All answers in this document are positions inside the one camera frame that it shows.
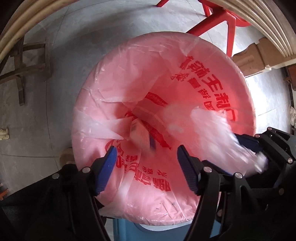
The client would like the clear plastic bag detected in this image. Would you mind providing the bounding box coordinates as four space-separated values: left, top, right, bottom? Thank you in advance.
162 104 269 174

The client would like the white barcode medicine box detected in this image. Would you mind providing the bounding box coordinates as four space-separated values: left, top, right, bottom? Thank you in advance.
129 119 156 153

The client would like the pink trash bag bin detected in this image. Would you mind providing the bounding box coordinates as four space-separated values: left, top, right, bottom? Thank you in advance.
72 32 256 225

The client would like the blue plastic stool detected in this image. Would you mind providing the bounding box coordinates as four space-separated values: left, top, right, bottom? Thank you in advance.
112 217 223 241

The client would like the beige table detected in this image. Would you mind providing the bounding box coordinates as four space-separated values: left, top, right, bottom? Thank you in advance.
1 1 295 59

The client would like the red plastic chair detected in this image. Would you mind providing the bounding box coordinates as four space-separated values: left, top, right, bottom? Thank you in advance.
156 0 252 58

